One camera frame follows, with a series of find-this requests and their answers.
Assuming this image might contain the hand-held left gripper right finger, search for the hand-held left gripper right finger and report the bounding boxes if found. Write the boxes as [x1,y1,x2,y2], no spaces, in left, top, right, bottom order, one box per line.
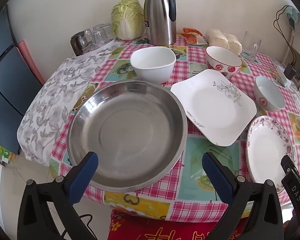
[201,151,284,240]

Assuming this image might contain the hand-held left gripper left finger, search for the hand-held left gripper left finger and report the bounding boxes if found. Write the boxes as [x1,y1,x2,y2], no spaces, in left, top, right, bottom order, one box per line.
[17,151,99,240]

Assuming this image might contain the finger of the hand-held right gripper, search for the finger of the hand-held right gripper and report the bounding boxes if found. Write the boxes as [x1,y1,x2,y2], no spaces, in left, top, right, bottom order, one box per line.
[281,154,299,174]

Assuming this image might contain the round plate pink floral rim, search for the round plate pink floral rim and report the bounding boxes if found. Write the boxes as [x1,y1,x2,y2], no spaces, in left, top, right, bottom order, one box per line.
[246,116,298,194]

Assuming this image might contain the large stainless steel basin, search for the large stainless steel basin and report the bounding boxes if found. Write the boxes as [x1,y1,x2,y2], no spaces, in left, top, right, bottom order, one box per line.
[67,81,188,193]

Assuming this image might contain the square white plate grey floral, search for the square white plate grey floral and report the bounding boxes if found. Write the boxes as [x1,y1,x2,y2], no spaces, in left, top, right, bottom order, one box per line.
[170,69,257,147]

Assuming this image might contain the small bowl red emblem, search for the small bowl red emblem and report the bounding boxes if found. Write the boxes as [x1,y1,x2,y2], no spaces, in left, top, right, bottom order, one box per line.
[254,76,286,112]

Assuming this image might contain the strawberry print bowl red rim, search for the strawberry print bowl red rim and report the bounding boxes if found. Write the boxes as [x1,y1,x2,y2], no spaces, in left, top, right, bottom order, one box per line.
[205,46,242,79]

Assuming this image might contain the white square bowl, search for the white square bowl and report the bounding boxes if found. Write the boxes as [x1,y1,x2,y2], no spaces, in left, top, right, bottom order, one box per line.
[130,46,177,84]

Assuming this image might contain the white power strip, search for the white power strip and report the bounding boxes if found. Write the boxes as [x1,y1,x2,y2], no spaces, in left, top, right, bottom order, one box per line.
[275,65,293,88]

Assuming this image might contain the green box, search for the green box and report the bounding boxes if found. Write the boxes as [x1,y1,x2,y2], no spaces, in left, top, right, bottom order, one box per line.
[0,137,15,164]

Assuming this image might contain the grey floral cloth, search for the grey floral cloth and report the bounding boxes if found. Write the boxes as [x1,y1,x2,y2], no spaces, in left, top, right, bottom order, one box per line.
[17,40,300,167]

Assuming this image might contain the black charger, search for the black charger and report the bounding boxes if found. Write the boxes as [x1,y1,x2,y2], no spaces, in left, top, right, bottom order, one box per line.
[284,64,297,78]

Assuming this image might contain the white shelf rack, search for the white shelf rack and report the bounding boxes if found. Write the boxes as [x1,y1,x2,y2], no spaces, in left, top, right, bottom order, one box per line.
[282,5,300,95]

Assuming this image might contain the clear glass mug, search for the clear glass mug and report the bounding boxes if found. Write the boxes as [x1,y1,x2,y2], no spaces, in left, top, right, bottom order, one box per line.
[241,31,262,62]

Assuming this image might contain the dark blue cabinet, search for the dark blue cabinet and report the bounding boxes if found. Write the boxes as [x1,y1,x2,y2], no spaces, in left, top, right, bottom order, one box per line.
[0,4,44,155]

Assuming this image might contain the pink board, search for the pink board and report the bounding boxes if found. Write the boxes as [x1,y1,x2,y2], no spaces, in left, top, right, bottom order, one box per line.
[17,40,45,84]

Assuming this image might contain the glass jars with dark liquid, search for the glass jars with dark liquid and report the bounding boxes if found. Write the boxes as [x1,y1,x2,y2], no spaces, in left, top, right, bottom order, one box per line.
[70,31,88,57]

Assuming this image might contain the white oval tray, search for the white oval tray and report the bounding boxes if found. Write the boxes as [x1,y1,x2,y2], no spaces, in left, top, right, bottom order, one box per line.
[77,39,120,57]

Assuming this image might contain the bag of white steamed buns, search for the bag of white steamed buns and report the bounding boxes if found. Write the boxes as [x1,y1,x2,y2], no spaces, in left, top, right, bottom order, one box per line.
[205,28,242,55]

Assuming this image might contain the orange snack packet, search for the orange snack packet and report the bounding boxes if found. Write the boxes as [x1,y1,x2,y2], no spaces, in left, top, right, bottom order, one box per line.
[184,34,208,46]
[181,27,202,36]

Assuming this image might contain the teal cloth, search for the teal cloth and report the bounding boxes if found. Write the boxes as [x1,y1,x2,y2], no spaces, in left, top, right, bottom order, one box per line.
[286,6,300,28]

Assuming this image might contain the napa cabbage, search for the napa cabbage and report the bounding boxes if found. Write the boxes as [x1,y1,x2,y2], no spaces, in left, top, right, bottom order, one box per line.
[111,0,145,41]

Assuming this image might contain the stainless steel thermos jug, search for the stainless steel thermos jug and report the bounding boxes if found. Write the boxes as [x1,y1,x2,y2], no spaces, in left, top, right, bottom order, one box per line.
[143,0,177,46]

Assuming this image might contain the black floor cable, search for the black floor cable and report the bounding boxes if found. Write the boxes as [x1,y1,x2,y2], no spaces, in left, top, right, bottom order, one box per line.
[61,214,95,240]

